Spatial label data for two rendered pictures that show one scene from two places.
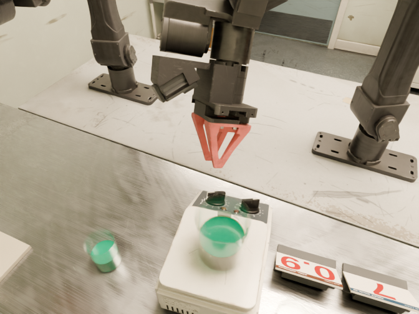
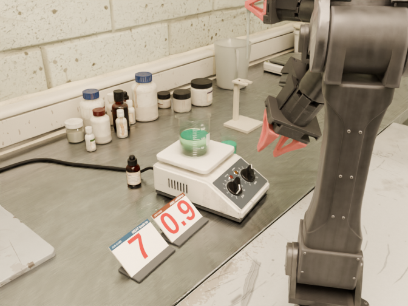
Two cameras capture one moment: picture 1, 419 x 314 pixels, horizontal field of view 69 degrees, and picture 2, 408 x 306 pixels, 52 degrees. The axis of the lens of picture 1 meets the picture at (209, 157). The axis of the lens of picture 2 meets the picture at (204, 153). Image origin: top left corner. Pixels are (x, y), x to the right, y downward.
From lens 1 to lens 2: 0.83 m
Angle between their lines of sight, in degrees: 81
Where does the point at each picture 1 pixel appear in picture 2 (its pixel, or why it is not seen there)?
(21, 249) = (245, 129)
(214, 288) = (174, 147)
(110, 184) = (294, 156)
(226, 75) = (288, 87)
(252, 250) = (188, 161)
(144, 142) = not seen: hidden behind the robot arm
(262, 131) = (371, 253)
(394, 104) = (303, 235)
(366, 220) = (209, 289)
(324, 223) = (217, 255)
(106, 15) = not seen: outside the picture
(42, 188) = not seen: hidden behind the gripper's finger
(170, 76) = (285, 70)
